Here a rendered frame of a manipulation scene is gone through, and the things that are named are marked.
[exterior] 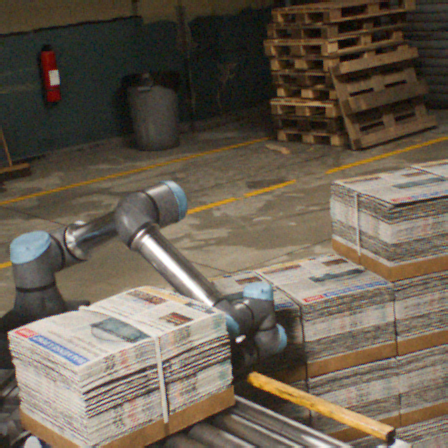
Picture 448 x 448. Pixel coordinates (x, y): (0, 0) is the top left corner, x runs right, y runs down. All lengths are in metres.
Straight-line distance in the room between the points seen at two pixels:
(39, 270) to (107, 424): 0.89
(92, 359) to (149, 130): 7.86
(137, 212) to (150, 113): 7.22
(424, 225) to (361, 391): 0.51
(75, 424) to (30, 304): 0.85
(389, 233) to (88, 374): 1.14
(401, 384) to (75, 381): 1.26
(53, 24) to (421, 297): 7.32
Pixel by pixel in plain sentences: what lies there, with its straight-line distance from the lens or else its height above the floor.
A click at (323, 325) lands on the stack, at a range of 2.67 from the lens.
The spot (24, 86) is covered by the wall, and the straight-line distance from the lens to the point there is 9.54.
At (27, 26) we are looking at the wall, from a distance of 9.56.
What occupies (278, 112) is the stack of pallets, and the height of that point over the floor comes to 0.31.
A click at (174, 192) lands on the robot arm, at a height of 1.18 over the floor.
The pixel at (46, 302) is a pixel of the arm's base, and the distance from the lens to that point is 2.74.
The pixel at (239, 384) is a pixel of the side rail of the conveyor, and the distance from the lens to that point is 2.25.
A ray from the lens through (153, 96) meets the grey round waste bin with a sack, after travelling 9.55.
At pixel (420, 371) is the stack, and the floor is 0.54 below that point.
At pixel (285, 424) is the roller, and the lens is 2.04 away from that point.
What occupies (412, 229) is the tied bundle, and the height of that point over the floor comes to 0.98.
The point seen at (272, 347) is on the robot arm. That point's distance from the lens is 2.41.
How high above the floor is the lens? 1.74
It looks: 16 degrees down
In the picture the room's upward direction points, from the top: 5 degrees counter-clockwise
